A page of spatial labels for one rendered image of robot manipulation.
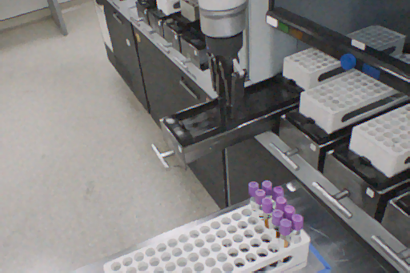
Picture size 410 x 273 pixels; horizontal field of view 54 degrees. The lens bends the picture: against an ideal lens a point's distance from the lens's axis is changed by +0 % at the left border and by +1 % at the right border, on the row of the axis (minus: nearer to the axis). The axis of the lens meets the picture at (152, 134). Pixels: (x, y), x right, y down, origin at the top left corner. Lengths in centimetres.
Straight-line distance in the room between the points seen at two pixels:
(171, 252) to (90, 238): 123
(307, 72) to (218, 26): 33
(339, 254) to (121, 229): 125
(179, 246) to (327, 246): 24
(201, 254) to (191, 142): 35
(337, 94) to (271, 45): 23
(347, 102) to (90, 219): 131
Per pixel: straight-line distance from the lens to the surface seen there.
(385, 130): 87
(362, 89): 98
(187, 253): 62
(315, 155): 92
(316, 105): 91
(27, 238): 196
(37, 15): 441
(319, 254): 70
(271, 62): 111
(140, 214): 185
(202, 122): 97
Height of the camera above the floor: 139
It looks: 38 degrees down
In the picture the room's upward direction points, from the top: 12 degrees counter-clockwise
